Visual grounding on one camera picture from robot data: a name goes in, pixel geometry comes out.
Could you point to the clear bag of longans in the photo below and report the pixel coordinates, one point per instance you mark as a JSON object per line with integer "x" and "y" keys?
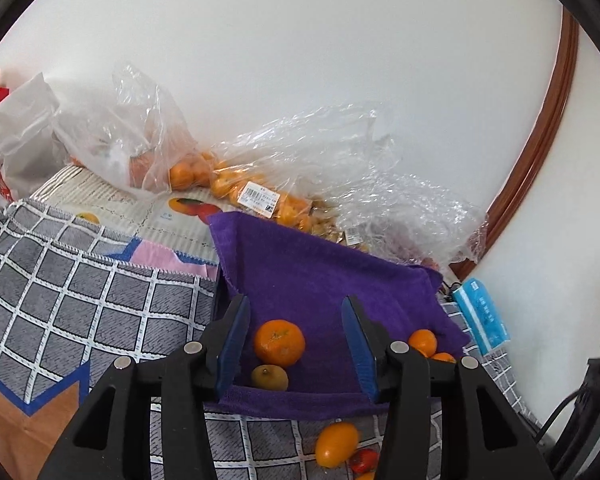
{"x": 327, "y": 225}

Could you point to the clear bag of red fruit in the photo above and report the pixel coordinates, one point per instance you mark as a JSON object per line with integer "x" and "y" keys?
{"x": 430, "y": 220}

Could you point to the mandarin orange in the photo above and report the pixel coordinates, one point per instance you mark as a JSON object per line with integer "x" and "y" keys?
{"x": 279, "y": 342}
{"x": 423, "y": 342}
{"x": 442, "y": 358}

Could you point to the brown wooden door frame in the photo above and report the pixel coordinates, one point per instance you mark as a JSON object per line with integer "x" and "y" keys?
{"x": 555, "y": 110}

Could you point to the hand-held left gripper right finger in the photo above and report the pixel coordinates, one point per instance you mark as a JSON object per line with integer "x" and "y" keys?
{"x": 357, "y": 350}

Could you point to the grey checked tablecloth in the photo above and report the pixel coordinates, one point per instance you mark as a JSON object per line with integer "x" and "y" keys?
{"x": 80, "y": 310}

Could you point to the labelled clear bag of mandarins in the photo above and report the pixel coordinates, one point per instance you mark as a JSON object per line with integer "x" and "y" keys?
{"x": 285, "y": 210}

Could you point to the clear bag of tangerines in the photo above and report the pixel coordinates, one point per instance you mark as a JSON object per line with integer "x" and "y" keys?
{"x": 180, "y": 175}

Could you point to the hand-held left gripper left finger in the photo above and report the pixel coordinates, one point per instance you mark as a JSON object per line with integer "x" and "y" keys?
{"x": 232, "y": 345}

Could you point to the oval orange citrus fruit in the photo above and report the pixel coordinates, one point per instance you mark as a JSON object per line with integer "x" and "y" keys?
{"x": 336, "y": 444}

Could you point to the small red tomato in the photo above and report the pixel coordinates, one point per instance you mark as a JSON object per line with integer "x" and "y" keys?
{"x": 362, "y": 461}

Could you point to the printed cardboard box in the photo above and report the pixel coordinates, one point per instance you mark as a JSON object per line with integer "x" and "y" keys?
{"x": 130, "y": 200}

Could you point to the purple towel-lined tray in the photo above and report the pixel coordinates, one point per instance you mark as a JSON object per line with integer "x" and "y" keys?
{"x": 305, "y": 280}

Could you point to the blue tissue pack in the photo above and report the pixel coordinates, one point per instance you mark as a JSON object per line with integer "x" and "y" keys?
{"x": 482, "y": 315}

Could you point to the white plastic bag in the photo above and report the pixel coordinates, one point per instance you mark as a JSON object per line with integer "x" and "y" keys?
{"x": 20, "y": 125}

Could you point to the small yellow-green fruit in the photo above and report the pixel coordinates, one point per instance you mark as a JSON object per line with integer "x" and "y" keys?
{"x": 270, "y": 377}

